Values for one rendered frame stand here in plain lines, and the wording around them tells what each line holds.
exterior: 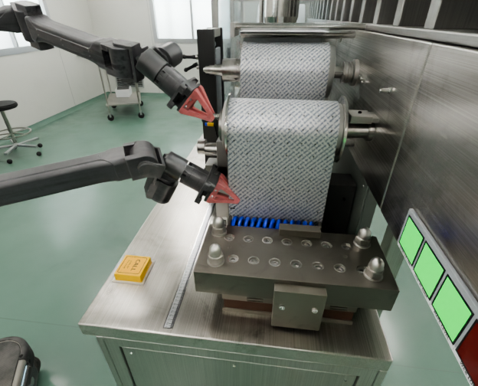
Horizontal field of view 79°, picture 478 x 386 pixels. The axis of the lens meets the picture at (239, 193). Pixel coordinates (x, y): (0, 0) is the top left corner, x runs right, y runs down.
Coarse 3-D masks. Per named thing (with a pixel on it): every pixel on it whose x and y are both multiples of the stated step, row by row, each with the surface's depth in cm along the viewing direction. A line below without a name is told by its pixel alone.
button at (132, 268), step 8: (128, 256) 77; (136, 256) 77; (120, 264) 75; (128, 264) 75; (136, 264) 75; (144, 264) 75; (120, 272) 72; (128, 272) 72; (136, 272) 72; (144, 272) 74; (128, 280) 73; (136, 280) 72
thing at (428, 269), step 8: (424, 248) 39; (424, 256) 39; (432, 256) 37; (416, 264) 41; (424, 264) 39; (432, 264) 37; (416, 272) 41; (424, 272) 39; (432, 272) 37; (440, 272) 35; (424, 280) 39; (432, 280) 37; (424, 288) 39; (432, 288) 37
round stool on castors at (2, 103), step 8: (0, 104) 324; (8, 104) 324; (16, 104) 331; (0, 112) 330; (8, 128) 340; (16, 128) 360; (24, 128) 361; (16, 136) 333; (16, 144) 352; (24, 144) 352; (40, 144) 376; (8, 152) 334; (40, 152) 354; (8, 160) 334
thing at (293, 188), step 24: (240, 168) 67; (264, 168) 66; (288, 168) 66; (312, 168) 65; (240, 192) 71; (264, 192) 70; (288, 192) 69; (312, 192) 68; (240, 216) 74; (264, 216) 74; (288, 216) 73; (312, 216) 72
